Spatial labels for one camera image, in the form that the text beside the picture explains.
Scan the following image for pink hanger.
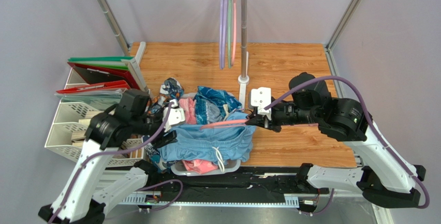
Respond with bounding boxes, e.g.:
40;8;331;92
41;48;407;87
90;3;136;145
231;0;237;67
199;119;318;130

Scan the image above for light blue shorts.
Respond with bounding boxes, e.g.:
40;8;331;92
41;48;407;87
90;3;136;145
158;124;257;162

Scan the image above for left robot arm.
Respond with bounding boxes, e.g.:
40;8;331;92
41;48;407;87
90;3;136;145
38;89;185;223

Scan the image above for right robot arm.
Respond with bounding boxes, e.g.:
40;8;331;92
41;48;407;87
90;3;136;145
246;72;428;208

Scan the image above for colorful patterned shorts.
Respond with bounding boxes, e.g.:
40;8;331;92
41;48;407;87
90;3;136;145
144;78;184;173

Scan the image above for dark blue patterned shorts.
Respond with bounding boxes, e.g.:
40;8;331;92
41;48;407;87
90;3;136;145
193;86;242;125

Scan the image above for purple hanger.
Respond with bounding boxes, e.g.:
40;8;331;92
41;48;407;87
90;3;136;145
219;0;225;70
221;0;228;69

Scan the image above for pink garment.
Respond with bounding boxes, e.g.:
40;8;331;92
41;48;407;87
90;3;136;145
179;98;197;125

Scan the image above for white laundry basket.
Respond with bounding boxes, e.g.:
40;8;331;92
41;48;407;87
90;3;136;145
171;93;241;176

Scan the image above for metal clothes rack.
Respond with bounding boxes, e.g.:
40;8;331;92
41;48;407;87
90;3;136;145
97;0;250;106

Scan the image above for green folder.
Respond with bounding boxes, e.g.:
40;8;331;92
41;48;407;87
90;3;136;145
67;56;139;70

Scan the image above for books in organizer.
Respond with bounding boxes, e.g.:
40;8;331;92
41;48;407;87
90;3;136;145
70;110;145;159

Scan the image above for red folder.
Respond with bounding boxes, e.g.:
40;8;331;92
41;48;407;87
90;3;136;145
67;62;146;91

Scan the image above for white file organizer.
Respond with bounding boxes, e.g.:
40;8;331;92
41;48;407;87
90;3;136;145
45;56;150;162

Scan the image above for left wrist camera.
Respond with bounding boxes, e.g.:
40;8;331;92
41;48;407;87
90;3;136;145
163;99;185;132

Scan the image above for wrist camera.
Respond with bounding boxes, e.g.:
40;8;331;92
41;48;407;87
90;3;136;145
249;87;272;120
163;99;185;132

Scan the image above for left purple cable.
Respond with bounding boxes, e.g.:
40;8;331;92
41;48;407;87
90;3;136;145
47;102;173;224

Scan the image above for purple cable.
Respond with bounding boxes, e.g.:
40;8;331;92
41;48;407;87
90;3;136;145
47;102;173;224
263;75;431;210

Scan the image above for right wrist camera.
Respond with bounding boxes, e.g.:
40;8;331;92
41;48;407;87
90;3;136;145
249;87;272;120

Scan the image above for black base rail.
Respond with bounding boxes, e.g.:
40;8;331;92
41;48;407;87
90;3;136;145
117;167;331;212

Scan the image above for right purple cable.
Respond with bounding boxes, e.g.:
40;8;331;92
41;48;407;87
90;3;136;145
263;75;431;210

